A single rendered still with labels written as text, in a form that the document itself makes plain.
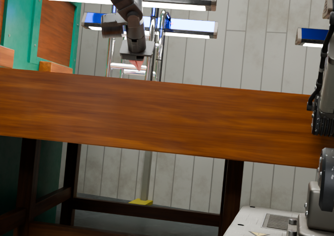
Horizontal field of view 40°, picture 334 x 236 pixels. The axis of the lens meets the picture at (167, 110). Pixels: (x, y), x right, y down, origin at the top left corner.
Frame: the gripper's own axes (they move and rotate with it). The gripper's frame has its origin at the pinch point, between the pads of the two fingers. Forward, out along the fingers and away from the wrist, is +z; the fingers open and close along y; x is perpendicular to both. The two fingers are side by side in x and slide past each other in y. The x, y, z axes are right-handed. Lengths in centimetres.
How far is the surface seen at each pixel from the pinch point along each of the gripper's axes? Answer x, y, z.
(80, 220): -13, 49, 142
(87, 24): -53, 36, 28
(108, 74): -10.8, 14.8, 15.1
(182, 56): -141, 3, 125
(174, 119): 30.7, -15.7, -12.5
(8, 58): -5.9, 49.1, 5.9
